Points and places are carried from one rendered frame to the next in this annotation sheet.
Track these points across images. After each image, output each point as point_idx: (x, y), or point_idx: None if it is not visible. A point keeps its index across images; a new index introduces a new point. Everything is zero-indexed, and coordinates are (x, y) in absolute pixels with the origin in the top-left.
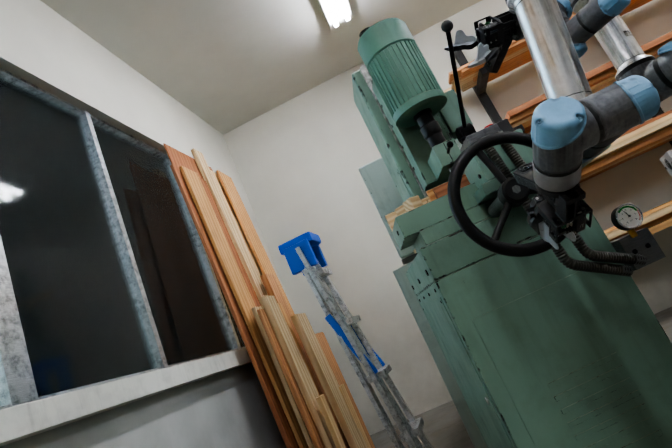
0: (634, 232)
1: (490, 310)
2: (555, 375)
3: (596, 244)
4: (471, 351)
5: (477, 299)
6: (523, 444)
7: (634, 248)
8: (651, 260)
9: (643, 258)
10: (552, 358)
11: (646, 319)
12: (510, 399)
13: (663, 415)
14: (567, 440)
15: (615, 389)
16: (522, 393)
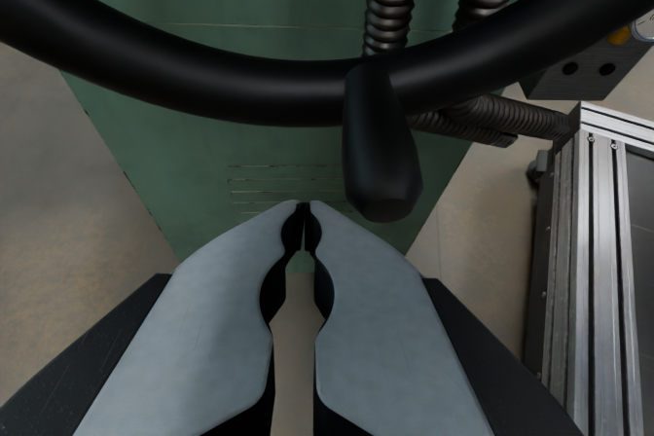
0: (628, 34)
1: (139, 18)
2: (245, 161)
3: None
4: (68, 80)
5: None
6: (154, 202)
7: (578, 61)
8: (572, 96)
9: (559, 135)
10: (253, 142)
11: (453, 146)
12: (147, 163)
13: (364, 222)
14: (224, 213)
15: (327, 195)
16: (172, 163)
